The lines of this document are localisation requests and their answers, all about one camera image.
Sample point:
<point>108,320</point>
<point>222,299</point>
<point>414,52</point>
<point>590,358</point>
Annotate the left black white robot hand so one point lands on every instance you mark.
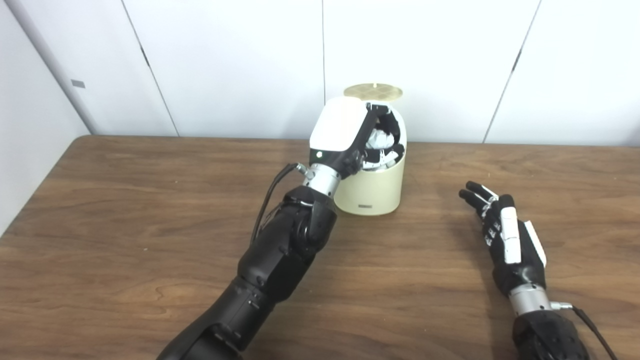
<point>337,125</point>

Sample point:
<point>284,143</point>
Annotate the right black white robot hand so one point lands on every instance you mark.
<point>510,235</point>

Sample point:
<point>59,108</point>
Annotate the white paper ball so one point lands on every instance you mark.
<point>377,139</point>

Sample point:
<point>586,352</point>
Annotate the cream round bin lid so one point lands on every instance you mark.
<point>372,91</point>

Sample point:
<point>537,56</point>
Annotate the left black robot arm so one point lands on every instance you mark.
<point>275,265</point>

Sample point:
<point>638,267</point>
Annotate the cream desktop trash bin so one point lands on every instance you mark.
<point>370,190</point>

